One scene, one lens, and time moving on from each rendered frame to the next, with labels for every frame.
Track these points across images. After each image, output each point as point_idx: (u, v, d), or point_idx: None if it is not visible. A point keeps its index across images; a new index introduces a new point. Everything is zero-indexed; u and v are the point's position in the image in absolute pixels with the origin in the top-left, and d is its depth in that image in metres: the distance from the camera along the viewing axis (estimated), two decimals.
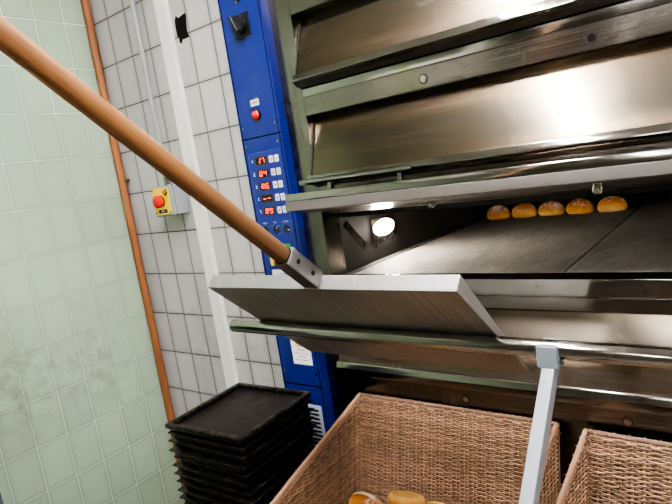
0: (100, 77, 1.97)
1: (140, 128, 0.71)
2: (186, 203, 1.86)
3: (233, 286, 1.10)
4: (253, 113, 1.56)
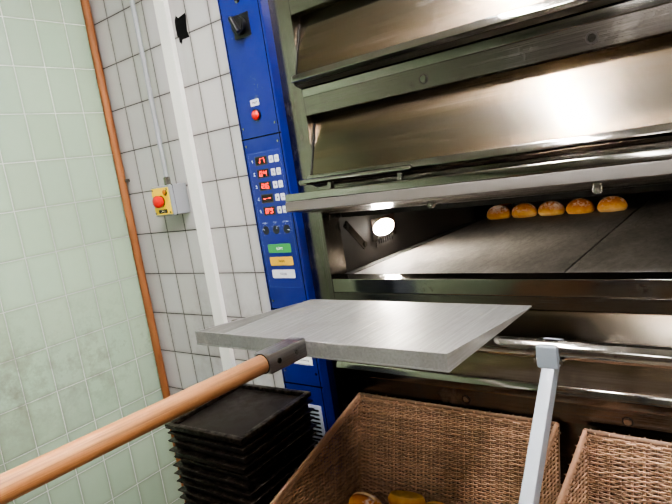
0: (100, 77, 1.97)
1: (71, 445, 0.63)
2: (186, 203, 1.86)
3: (221, 345, 1.08)
4: (253, 113, 1.56)
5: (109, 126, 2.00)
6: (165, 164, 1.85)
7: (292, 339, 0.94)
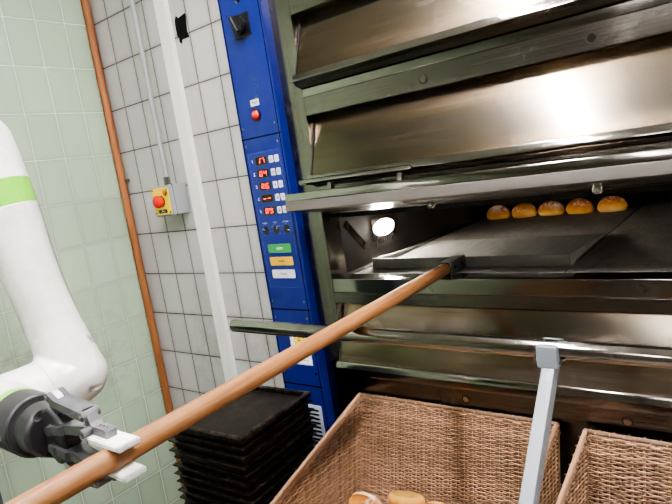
0: (100, 77, 1.97)
1: (380, 300, 1.15)
2: (186, 203, 1.86)
3: (395, 266, 1.59)
4: (253, 113, 1.56)
5: (109, 126, 2.00)
6: (165, 164, 1.85)
7: (457, 255, 1.45)
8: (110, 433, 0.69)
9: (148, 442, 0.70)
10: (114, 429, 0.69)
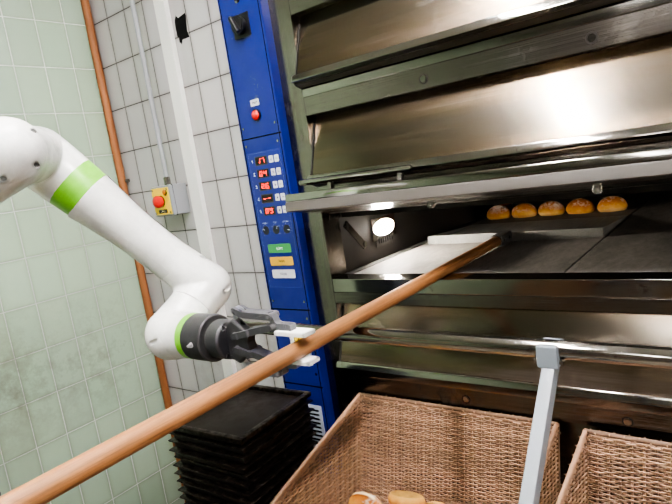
0: (100, 77, 1.97)
1: (452, 260, 1.42)
2: (186, 203, 1.86)
3: (448, 242, 1.86)
4: (253, 113, 1.56)
5: (109, 126, 2.00)
6: (165, 164, 1.85)
7: (504, 231, 1.72)
8: (292, 327, 0.95)
9: (317, 342, 0.97)
10: (294, 324, 0.96)
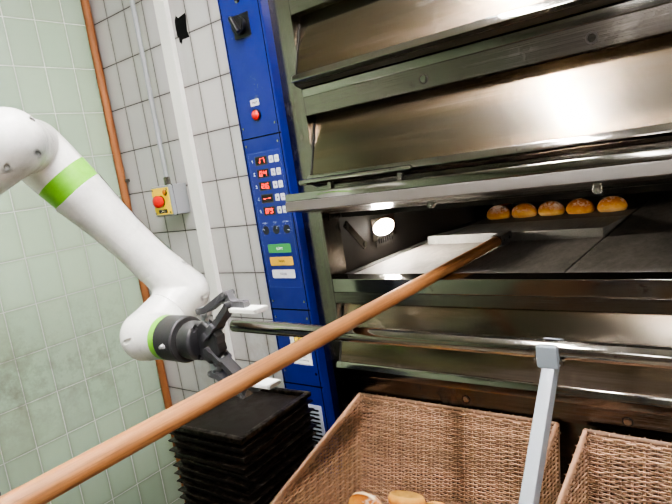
0: (100, 77, 1.97)
1: (452, 260, 1.42)
2: (186, 203, 1.86)
3: (448, 242, 1.86)
4: (253, 113, 1.56)
5: (109, 126, 2.00)
6: (165, 164, 1.85)
7: (504, 231, 1.72)
8: (246, 304, 0.98)
9: (317, 342, 0.97)
10: (248, 301, 0.98)
